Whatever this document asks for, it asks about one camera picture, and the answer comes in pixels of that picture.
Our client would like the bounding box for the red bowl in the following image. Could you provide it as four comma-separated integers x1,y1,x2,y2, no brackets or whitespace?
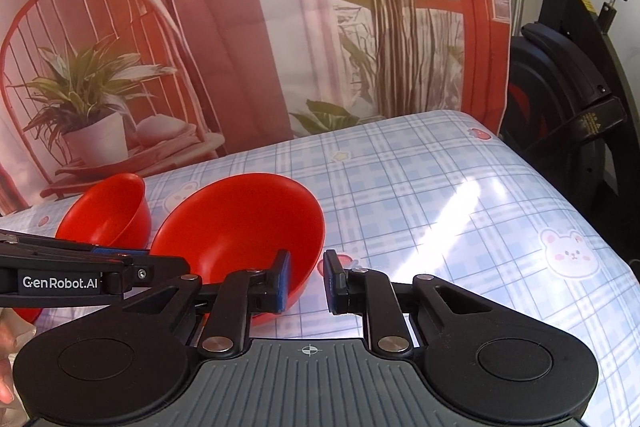
54,173,152,249
13,308,42,324
150,172,326,309

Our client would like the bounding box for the person's left hand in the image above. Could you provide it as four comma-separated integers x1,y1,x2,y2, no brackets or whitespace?
0,308,36,427

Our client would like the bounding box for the blue plaid tablecloth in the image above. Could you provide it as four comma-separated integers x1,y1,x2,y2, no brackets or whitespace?
1,110,639,426

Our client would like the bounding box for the printed backdrop curtain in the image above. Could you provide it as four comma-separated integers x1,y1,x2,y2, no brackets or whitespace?
1,0,511,214

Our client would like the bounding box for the black exercise bike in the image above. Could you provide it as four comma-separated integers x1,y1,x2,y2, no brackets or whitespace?
500,0,639,261

